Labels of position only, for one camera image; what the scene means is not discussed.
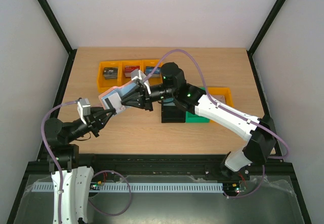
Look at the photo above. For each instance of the pink card holder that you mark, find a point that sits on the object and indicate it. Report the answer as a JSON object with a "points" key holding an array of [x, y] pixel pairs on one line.
{"points": [[121, 90]]}

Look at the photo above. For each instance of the left black frame post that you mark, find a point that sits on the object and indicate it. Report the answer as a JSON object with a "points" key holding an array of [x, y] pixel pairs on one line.
{"points": [[55, 25]]}

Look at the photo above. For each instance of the black card stack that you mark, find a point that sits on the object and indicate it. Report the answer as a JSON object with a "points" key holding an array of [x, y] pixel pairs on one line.
{"points": [[110, 73]]}

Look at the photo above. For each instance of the yellow bin far right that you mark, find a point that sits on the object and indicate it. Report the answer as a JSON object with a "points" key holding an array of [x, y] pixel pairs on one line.
{"points": [[222, 91]]}

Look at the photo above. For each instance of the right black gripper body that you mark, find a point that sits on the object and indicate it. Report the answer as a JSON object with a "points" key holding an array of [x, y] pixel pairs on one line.
{"points": [[147, 98]]}

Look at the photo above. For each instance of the red card stack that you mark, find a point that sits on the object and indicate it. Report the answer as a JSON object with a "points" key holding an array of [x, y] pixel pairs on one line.
{"points": [[128, 69]]}

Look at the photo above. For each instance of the teal card stack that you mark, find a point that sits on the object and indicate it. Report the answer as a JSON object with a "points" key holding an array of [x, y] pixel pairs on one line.
{"points": [[169, 103]]}

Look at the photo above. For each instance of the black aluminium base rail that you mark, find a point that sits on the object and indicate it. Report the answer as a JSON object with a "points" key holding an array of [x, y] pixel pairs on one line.
{"points": [[207, 166]]}

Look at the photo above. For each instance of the white slotted cable duct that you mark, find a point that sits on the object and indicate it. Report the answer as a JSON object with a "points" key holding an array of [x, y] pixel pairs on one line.
{"points": [[159, 188]]}

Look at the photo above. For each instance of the yellow bin left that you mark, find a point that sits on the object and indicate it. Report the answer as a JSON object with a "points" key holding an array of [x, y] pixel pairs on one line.
{"points": [[102, 83]]}

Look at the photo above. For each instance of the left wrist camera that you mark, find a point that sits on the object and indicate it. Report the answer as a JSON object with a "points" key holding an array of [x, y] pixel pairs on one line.
{"points": [[83, 108]]}

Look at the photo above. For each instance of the green bin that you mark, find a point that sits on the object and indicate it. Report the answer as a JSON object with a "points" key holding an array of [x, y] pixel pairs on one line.
{"points": [[193, 118]]}

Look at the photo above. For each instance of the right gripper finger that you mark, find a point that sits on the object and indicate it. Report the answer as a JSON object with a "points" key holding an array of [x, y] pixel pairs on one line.
{"points": [[133, 97], [135, 104]]}

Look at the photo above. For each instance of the black frame post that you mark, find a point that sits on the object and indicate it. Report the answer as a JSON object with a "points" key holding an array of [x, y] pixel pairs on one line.
{"points": [[55, 25], [266, 25]]}

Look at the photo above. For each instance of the yellow bin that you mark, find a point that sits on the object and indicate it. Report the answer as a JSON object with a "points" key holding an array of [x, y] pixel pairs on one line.
{"points": [[153, 62], [128, 62], [102, 83], [222, 91]]}

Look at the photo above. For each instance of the pink card in bin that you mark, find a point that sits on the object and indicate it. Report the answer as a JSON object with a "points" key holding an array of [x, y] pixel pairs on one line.
{"points": [[220, 98]]}

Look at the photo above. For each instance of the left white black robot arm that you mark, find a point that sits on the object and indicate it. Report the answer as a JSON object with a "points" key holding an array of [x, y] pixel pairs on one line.
{"points": [[71, 181]]}

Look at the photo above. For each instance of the black bin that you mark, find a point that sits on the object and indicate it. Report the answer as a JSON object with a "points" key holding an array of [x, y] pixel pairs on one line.
{"points": [[172, 114]]}

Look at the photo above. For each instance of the yellow bin middle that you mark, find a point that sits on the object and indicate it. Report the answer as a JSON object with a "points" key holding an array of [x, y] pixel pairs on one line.
{"points": [[128, 62]]}

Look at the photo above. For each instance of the right black frame post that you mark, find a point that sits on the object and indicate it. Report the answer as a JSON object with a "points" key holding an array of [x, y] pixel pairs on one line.
{"points": [[266, 25]]}

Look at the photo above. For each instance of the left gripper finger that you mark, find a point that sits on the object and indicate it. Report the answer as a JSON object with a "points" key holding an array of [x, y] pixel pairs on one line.
{"points": [[105, 116], [100, 112]]}

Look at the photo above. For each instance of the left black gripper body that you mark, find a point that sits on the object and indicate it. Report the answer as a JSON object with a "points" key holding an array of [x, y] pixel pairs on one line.
{"points": [[92, 124]]}

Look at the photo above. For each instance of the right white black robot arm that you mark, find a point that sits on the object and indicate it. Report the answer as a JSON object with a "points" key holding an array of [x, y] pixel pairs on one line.
{"points": [[257, 132]]}

